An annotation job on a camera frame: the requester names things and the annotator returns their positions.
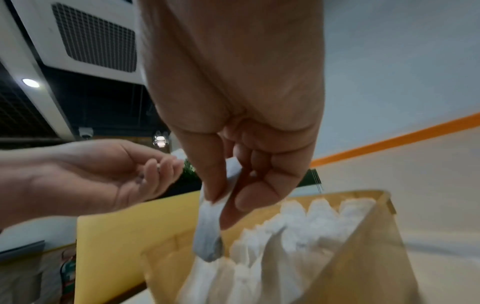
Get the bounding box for person's left hand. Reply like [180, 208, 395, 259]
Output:
[33, 139, 185, 220]

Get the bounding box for person's right hand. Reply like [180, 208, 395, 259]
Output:
[136, 0, 326, 231]

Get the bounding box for tea bag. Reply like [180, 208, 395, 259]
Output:
[193, 157, 245, 262]

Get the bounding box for group of white tea bags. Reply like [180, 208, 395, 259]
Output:
[176, 197, 376, 304]

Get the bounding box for translucent yellow tray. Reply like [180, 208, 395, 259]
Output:
[140, 189, 425, 304]

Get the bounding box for person's left forearm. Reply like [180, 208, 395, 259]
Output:
[0, 148, 38, 232]

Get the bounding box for yellow bench backrest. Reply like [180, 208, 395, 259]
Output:
[74, 189, 204, 304]

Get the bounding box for glass pendant lamp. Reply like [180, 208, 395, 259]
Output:
[151, 130, 172, 148]

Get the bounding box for black planter box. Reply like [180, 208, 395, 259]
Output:
[160, 172, 204, 198]

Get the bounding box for green artificial plants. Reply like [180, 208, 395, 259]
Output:
[182, 158, 197, 179]

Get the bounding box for white ceiling air vent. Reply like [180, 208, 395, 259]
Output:
[31, 0, 148, 86]

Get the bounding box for white roller blind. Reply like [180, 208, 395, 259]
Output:
[322, 0, 480, 161]

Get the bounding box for clear container orange rim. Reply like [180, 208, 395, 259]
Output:
[310, 112, 480, 238]

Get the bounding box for blind pull cord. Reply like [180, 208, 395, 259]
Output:
[306, 169, 324, 194]

